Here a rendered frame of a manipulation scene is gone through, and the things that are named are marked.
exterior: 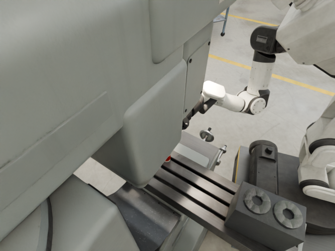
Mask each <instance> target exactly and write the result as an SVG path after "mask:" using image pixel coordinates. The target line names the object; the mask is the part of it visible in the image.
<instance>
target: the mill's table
mask: <svg viewBox="0 0 335 251"><path fill-rule="evenodd" d="M144 188H145V189H147V190H148V191H150V192H151V193H153V194H154V195H156V196H157V197H159V198H160V199H162V200H163V201H165V202H166V203H168V204H170V205H171V206H173V207H174V208H176V209H177V210H179V211H180V212H182V213H183V214H185V215H186V216H188V217H189V218H191V219H192V220H194V221H195V222H197V223H199V224H200V225H202V226H203V227H205V228H206V229H208V230H209V231H211V232H212V233H214V234H215V235H217V236H218V237H220V238H221V239H223V240H224V241H226V242H228V243H229V244H231V245H232V246H234V247H235V248H237V249H238V250H240V251H275V250H273V249H271V248H269V247H267V246H265V245H263V244H261V243H259V242H257V241H255V240H253V239H251V238H249V237H247V236H245V235H243V234H241V233H238V232H236V231H234V230H232V229H230V228H228V227H226V226H224V222H225V219H226V216H227V212H228V209H229V206H230V202H231V200H232V198H233V196H234V195H235V193H236V191H237V190H238V188H239V185H237V184H236V183H234V182H232V181H230V180H228V179H226V178H224V177H223V176H221V175H219V174H217V173H215V172H213V171H211V170H209V169H208V168H206V167H204V166H202V165H200V164H198V163H196V162H195V161H193V160H191V159H189V158H187V157H185V156H183V155H182V154H180V153H178V152H176V151H174V150H173V151H172V153H171V154H170V161H169V162H164V163H163V164H162V166H161V167H160V168H159V170H158V171H157V172H156V173H155V175H154V176H153V177H152V179H151V180H150V181H149V183H148V184H147V185H146V186H145V187H144ZM302 247H303V243H301V244H299V245H297V246H294V247H292V248H290V249H288V250H286V251H302Z"/></svg>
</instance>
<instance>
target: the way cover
mask: <svg viewBox="0 0 335 251"><path fill-rule="evenodd" d="M107 197H109V198H110V199H111V200H113V201H114V202H115V203H117V205H118V207H119V209H120V211H121V213H122V215H123V217H124V219H125V221H126V223H127V225H128V227H129V229H130V231H131V233H132V235H133V237H134V239H135V241H136V243H137V245H138V247H139V249H140V251H155V250H156V249H157V248H158V247H159V246H160V245H161V244H162V243H163V242H164V240H165V239H166V238H167V237H168V235H169V234H170V233H171V231H172V230H173V228H174V227H175V225H176V223H177V222H178V220H179V219H180V217H181V215H180V214H179V213H177V212H176V211H174V210H173V209H171V208H170V207H168V206H167V205H165V204H164V203H162V202H161V201H159V200H157V199H156V198H154V197H153V196H151V195H150V194H148V193H147V192H145V191H144V190H142V189H141V188H137V187H135V186H133V185H132V184H130V183H129V182H126V183H125V184H123V185H122V186H121V187H120V188H119V189H118V190H117V191H116V192H115V193H113V194H111V195H109V196H107ZM149 233H150V234H149ZM161 235H162V236H161Z"/></svg>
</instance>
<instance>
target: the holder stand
mask: <svg viewBox="0 0 335 251"><path fill-rule="evenodd" d="M306 210H307V208H306V207H305V206H302V205H300V204H297V203H295V202H293V201H290V200H288V199H285V198H283V197H281V196H278V195H276V194H273V193H271V192H269V191H266V190H264V189H261V188H259V187H257V186H254V185H252V184H249V183H247V182H245V181H243V182H242V183H241V185H240V186H239V188H238V190H237V191H236V193H235V195H234V196H233V198H232V200H231V202H230V206H229V209H228V212H227V216H226V219H225V222H224V226H226V227H228V228H230V229H232V230H234V231H236V232H238V233H241V234H243V235H245V236H247V237H249V238H251V239H253V240H255V241H257V242H259V243H261V244H263V245H265V246H267V247H269V248H271V249H273V250H275V251H286V250H288V249H290V248H292V247H294V246H297V245H299V244H301V243H303V242H304V241H305V229H306Z"/></svg>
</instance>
